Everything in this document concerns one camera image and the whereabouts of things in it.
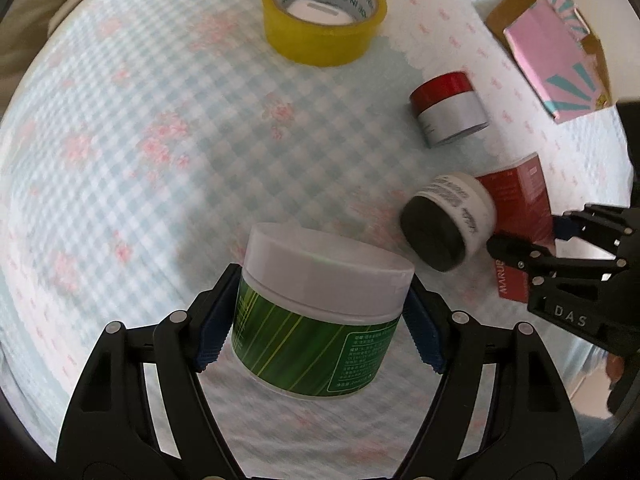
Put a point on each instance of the yellow tape roll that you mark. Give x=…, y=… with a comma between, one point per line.
x=323, y=12

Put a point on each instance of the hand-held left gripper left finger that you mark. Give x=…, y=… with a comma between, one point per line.
x=209, y=341

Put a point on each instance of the pink and teal cardboard box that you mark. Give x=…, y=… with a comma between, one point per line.
x=555, y=50

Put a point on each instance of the green jar with white lid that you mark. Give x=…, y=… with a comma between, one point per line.
x=310, y=325

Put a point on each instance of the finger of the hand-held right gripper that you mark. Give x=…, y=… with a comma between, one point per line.
x=520, y=255
x=595, y=222

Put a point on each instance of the red and white jar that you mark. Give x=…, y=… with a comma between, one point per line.
x=447, y=107

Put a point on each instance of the white jar with dark lid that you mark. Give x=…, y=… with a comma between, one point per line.
x=445, y=220

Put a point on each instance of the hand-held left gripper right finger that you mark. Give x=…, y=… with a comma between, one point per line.
x=425, y=332

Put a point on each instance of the checked floral blanket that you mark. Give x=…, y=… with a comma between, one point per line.
x=175, y=170

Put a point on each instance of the beige cloth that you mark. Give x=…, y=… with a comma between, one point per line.
x=35, y=5

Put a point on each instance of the red carton box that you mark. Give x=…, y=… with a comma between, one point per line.
x=520, y=210

